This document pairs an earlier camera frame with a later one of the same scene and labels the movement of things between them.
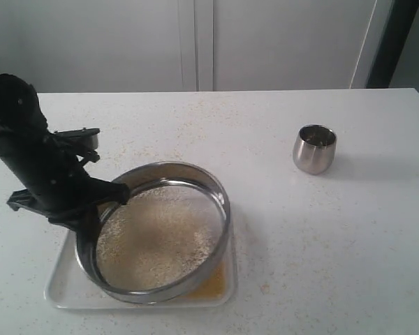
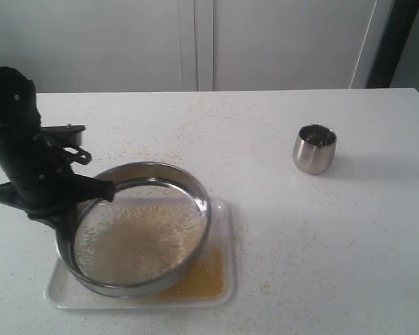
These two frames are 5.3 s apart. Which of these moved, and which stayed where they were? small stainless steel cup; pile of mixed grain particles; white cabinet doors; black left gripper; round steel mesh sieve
Moved: black left gripper; round steel mesh sieve; pile of mixed grain particles
Stayed: small stainless steel cup; white cabinet doors
